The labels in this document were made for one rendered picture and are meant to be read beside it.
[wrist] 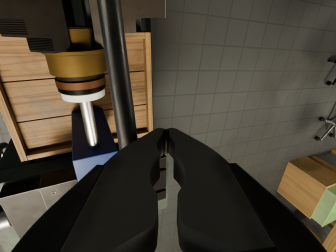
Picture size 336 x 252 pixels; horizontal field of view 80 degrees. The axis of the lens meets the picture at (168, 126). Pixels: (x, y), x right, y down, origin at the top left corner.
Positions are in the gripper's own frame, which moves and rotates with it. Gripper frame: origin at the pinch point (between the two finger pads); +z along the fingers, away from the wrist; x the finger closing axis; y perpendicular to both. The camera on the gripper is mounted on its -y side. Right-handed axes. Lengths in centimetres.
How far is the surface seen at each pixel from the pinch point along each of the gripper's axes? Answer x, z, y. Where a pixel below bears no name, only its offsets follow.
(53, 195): -25.9, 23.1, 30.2
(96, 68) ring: -10.0, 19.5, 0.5
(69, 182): -22.4, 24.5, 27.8
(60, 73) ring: -14.6, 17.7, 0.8
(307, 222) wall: 263, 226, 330
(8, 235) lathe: -45, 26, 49
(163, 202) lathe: -1, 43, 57
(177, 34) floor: 10, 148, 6
